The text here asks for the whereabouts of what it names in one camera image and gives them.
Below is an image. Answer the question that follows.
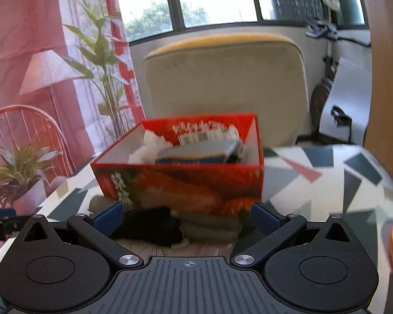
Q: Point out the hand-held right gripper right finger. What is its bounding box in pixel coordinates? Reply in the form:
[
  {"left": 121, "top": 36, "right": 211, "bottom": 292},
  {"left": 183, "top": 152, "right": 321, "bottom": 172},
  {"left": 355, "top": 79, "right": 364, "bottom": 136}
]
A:
[{"left": 231, "top": 201, "right": 352, "bottom": 266}]

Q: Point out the black eye mask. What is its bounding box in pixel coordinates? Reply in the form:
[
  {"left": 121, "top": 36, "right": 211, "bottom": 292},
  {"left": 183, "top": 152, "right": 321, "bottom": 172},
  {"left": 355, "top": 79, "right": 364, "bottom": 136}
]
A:
[{"left": 111, "top": 207, "right": 184, "bottom": 247}]

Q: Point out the white cloth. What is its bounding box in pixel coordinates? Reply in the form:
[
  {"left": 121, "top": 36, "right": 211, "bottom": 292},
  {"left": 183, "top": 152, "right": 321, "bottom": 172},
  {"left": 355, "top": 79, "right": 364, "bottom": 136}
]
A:
[{"left": 128, "top": 130, "right": 174, "bottom": 164}]

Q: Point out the black exercise bike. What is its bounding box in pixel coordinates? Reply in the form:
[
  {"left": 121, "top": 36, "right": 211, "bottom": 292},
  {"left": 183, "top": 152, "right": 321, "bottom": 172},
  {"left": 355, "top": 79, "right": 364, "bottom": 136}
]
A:
[{"left": 304, "top": 20, "right": 372, "bottom": 144}]

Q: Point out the dark blue packet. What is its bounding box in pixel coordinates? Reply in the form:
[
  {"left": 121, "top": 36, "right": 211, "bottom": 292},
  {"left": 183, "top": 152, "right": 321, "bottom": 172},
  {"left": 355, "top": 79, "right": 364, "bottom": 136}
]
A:
[{"left": 155, "top": 139, "right": 244, "bottom": 165}]

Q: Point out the white board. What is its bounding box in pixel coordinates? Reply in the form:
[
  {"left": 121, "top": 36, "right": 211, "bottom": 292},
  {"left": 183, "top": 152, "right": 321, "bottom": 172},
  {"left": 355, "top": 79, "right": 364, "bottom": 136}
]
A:
[{"left": 319, "top": 57, "right": 372, "bottom": 144}]

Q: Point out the red strawberry print box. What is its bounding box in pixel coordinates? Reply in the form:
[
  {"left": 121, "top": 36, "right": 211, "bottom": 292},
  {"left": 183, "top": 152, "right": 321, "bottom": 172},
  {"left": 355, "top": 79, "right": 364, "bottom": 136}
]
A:
[{"left": 91, "top": 113, "right": 266, "bottom": 216}]

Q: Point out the pink printed curtain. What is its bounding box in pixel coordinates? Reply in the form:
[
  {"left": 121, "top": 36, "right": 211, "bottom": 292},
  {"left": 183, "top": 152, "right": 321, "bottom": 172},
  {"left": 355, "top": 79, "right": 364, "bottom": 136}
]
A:
[{"left": 0, "top": 0, "right": 145, "bottom": 210}]

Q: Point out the white packet with brown print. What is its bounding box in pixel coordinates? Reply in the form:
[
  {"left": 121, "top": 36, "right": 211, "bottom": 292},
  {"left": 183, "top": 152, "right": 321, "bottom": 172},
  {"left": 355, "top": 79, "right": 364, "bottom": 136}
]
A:
[{"left": 172, "top": 121, "right": 239, "bottom": 146}]

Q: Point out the grey striped cloth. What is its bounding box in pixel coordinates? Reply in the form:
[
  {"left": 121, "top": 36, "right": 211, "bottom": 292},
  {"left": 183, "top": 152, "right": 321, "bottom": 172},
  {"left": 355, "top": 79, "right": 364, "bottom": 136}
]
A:
[{"left": 177, "top": 212, "right": 243, "bottom": 244}]

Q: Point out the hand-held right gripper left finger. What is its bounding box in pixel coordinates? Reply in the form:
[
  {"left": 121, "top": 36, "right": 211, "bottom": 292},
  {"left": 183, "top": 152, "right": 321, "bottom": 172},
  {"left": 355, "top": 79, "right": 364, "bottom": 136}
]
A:
[{"left": 20, "top": 202, "right": 144, "bottom": 267}]

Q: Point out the brown wooden panel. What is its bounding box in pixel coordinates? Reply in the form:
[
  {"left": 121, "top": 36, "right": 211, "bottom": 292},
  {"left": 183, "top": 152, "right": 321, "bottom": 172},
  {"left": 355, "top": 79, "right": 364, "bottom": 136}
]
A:
[{"left": 357, "top": 0, "right": 393, "bottom": 200}]

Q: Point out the beige upholstered chair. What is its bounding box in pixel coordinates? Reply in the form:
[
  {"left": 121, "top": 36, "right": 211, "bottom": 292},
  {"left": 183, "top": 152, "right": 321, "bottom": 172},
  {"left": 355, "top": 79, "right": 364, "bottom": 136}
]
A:
[{"left": 142, "top": 33, "right": 310, "bottom": 148}]

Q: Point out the black framed window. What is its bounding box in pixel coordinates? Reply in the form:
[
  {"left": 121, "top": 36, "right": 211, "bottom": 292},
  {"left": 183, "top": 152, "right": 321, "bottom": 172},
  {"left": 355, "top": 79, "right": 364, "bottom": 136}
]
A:
[{"left": 113, "top": 0, "right": 367, "bottom": 43}]

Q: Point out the geometric patterned tablecloth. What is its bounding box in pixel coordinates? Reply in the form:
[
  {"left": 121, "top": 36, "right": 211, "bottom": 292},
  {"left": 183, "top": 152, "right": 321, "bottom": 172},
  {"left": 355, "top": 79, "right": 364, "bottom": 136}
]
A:
[{"left": 36, "top": 144, "right": 393, "bottom": 314}]

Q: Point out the green leafy plant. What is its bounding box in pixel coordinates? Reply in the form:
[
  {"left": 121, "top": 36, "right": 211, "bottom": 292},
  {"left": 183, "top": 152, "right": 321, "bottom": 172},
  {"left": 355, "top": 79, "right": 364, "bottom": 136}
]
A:
[{"left": 62, "top": 0, "right": 132, "bottom": 138}]

